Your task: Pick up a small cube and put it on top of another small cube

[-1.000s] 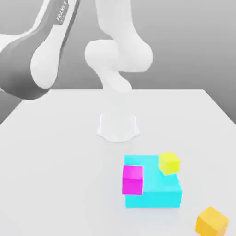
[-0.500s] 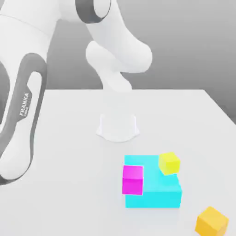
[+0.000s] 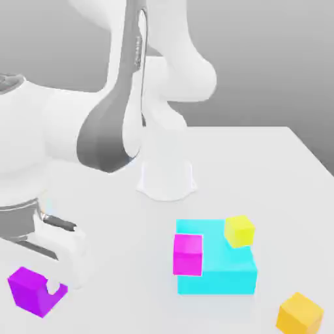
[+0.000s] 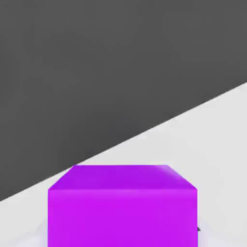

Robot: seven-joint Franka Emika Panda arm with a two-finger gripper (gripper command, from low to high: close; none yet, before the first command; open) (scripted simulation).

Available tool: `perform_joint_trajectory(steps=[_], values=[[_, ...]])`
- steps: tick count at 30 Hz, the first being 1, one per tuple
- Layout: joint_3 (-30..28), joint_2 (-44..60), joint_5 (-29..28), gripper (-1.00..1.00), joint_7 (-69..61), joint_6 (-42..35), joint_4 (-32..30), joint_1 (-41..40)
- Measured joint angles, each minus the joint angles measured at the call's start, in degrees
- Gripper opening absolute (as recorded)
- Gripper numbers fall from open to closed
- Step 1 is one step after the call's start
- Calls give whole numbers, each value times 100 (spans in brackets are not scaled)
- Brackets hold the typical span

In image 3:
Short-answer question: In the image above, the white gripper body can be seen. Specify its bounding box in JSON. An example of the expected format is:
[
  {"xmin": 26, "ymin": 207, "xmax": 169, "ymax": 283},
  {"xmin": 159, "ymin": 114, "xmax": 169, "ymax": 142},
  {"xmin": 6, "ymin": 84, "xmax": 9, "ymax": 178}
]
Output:
[{"xmin": 0, "ymin": 229, "xmax": 88, "ymax": 281}]

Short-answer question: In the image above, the small purple cube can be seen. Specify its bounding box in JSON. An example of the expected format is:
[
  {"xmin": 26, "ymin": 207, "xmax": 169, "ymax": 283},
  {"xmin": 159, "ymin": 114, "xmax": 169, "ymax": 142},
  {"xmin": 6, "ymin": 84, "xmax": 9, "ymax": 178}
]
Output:
[{"xmin": 7, "ymin": 266, "xmax": 69, "ymax": 319}]

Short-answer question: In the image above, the small magenta cube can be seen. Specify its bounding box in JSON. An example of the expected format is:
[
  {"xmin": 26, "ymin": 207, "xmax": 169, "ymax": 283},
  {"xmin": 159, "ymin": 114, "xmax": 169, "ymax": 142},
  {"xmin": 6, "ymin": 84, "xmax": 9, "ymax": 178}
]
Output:
[{"xmin": 172, "ymin": 234, "xmax": 204, "ymax": 277}]

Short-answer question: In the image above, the small yellow cube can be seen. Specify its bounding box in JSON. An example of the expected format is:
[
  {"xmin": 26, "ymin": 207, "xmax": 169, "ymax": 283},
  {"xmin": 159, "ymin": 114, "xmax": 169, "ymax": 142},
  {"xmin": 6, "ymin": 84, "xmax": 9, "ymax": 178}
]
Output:
[{"xmin": 224, "ymin": 215, "xmax": 256, "ymax": 249}]

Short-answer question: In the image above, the small orange cube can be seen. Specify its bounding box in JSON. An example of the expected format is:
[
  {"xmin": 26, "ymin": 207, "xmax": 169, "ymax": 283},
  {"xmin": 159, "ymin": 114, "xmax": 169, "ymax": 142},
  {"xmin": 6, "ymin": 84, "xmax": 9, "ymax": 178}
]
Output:
[{"xmin": 275, "ymin": 292, "xmax": 325, "ymax": 334}]

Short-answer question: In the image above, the large cyan box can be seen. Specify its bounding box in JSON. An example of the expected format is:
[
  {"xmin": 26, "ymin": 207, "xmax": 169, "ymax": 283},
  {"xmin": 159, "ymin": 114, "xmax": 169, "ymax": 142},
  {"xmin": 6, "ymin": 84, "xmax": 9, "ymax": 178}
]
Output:
[{"xmin": 175, "ymin": 219, "xmax": 258, "ymax": 296}]

